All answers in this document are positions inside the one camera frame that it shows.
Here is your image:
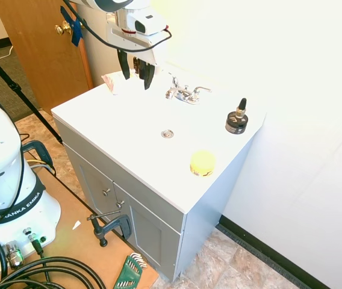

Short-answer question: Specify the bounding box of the white sink countertop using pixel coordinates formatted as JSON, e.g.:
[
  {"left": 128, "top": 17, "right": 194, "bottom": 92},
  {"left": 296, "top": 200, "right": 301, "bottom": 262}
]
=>
[{"left": 51, "top": 61, "right": 267, "bottom": 215}]

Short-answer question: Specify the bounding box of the wooden door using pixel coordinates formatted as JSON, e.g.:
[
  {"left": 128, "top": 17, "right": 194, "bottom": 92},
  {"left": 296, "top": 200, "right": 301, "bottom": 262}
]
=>
[{"left": 0, "top": 0, "right": 94, "bottom": 115}]

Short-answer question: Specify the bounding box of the green hex key set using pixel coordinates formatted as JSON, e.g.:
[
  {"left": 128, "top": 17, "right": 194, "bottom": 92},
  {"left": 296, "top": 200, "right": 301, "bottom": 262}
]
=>
[{"left": 112, "top": 252, "right": 148, "bottom": 289}]

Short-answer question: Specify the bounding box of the yellow round jar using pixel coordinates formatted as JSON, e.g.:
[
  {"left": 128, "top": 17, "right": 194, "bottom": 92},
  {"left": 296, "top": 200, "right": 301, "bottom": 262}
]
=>
[{"left": 189, "top": 150, "right": 217, "bottom": 178}]

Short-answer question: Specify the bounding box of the pink white crumpled cloth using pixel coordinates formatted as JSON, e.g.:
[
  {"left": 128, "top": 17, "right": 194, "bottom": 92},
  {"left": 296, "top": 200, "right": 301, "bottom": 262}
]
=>
[{"left": 101, "top": 68, "right": 140, "bottom": 96}]

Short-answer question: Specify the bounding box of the black dropper bottle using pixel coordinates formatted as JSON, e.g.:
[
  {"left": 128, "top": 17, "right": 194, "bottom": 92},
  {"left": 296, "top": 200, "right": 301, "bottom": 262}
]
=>
[{"left": 225, "top": 98, "right": 249, "bottom": 136}]

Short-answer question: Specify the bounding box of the chrome two-handle faucet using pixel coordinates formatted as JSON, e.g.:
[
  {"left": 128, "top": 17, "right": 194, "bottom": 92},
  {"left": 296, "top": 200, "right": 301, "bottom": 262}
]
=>
[{"left": 164, "top": 76, "right": 213, "bottom": 106}]

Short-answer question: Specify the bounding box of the brass door knob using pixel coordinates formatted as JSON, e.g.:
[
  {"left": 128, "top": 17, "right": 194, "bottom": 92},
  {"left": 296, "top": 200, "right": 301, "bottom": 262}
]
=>
[{"left": 54, "top": 20, "right": 74, "bottom": 36}]

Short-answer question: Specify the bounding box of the black tripod leg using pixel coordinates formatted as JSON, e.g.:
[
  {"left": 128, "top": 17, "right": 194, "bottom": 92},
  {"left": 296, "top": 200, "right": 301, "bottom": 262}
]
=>
[{"left": 0, "top": 40, "right": 63, "bottom": 144}]

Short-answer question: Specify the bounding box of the wooden base board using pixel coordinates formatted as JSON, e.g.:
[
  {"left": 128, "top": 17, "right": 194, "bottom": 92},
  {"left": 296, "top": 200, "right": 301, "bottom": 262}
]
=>
[{"left": 0, "top": 167, "right": 160, "bottom": 289}]

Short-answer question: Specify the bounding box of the blue tape strip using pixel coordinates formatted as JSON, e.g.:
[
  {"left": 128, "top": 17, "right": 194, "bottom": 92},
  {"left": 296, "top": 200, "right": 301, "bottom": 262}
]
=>
[{"left": 59, "top": 5, "right": 86, "bottom": 47}]

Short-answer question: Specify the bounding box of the black C-clamp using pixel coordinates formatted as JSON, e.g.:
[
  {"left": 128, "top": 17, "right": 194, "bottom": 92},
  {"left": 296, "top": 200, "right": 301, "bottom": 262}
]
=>
[{"left": 86, "top": 210, "right": 133, "bottom": 248}]

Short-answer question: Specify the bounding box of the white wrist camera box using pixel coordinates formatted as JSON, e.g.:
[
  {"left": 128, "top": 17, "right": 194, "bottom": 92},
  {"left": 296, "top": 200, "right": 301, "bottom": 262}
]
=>
[{"left": 125, "top": 8, "right": 167, "bottom": 37}]

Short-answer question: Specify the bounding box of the thick black cable bundle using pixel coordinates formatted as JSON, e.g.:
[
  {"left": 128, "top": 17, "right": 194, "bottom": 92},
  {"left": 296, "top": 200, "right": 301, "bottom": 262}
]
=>
[{"left": 0, "top": 224, "right": 114, "bottom": 289}]

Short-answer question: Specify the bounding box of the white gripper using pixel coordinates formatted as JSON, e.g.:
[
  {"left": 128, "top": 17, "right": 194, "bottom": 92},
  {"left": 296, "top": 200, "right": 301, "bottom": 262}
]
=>
[{"left": 105, "top": 10, "right": 160, "bottom": 91}]

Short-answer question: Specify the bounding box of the grey vanity cabinet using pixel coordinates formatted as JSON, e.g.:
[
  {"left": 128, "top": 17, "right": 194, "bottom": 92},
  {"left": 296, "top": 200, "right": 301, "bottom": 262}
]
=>
[{"left": 52, "top": 116, "right": 255, "bottom": 283}]

